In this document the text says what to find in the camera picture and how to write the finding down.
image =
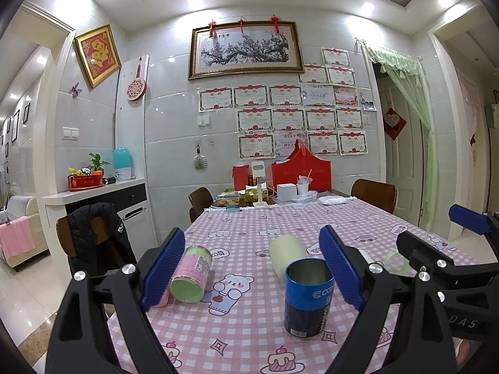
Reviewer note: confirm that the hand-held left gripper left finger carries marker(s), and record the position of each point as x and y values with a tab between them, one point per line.
163	268

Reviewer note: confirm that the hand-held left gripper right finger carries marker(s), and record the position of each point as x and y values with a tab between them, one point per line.
343	270

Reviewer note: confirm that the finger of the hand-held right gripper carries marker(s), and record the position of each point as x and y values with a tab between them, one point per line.
419	247
467	218

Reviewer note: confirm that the blue metal cup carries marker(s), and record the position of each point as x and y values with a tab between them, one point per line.
308	300

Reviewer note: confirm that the translucent green plastic cup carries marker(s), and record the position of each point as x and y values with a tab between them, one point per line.
393	259

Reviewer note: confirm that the translucent white plastic cup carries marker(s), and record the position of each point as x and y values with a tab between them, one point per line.
286	251

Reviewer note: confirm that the plastic cup with straws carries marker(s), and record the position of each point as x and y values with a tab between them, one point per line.
303	187

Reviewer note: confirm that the person's right hand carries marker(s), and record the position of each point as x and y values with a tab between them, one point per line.
466	350

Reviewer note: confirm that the pink and green can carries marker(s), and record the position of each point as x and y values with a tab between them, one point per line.
193	274

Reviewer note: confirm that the pink plastic lid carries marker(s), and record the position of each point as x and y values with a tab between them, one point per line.
160	300

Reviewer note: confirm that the brown wooden chair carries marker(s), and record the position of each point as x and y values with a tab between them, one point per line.
200	200
62	233
374	194

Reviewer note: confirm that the black jacket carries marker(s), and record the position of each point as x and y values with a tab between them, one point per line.
101	237

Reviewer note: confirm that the white plastic packet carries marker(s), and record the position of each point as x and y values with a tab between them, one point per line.
333	200

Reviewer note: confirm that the white door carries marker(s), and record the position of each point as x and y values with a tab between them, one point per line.
401	163

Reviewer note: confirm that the clear food container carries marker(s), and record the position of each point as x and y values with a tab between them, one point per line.
227	201

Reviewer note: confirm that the white counter cabinet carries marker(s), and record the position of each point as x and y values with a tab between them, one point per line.
97	202

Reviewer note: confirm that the white square box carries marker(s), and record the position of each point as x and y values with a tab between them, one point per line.
287	193

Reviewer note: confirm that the pink patterned curtain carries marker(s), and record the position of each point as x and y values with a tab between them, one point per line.
467	117

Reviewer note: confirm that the large red gift bag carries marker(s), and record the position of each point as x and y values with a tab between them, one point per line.
302	169

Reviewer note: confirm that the gold wrapped box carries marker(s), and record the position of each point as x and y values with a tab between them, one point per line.
249	194

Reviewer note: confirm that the hanging brush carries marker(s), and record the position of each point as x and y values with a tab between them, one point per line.
199	160

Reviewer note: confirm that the red tin tray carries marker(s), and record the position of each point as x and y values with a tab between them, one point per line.
85	182

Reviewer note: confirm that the small red box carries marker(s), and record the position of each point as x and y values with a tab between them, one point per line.
241	177

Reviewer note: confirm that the red diamond door decoration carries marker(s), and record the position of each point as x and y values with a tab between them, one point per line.
395	121

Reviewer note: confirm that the small potted plant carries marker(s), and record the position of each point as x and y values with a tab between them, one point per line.
97	162

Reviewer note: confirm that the white phone stand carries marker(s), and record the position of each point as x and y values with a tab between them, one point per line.
258	171

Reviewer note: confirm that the green lace door curtain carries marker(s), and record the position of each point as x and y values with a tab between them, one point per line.
413	97

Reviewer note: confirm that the pink blanket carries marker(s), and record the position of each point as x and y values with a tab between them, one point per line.
15	237

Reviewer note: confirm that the beige sofa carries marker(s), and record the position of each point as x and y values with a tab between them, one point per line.
23	206

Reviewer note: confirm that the group of award certificates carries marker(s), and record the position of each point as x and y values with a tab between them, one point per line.
288	120

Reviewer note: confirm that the pink round hanging ornament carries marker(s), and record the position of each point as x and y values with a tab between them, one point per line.
135	89

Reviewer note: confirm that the framed red and gold picture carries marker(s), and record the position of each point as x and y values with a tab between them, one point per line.
97	55

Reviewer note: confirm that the framed plum blossom painting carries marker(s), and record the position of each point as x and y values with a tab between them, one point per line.
245	48

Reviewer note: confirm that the small wall photo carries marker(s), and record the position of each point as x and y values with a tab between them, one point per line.
368	106

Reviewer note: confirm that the double wall switch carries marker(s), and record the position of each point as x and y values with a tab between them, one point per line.
70	134

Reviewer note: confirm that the butterfly wall decoration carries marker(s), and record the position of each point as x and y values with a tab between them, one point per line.
75	90

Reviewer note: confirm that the black picture frame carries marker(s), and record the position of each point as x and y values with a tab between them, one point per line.
26	113
15	126

